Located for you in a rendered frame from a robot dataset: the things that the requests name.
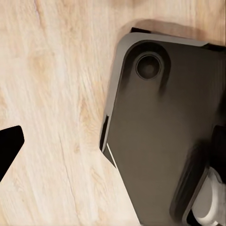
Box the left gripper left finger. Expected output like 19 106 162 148
0 125 24 181

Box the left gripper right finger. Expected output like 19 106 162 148
211 125 226 163

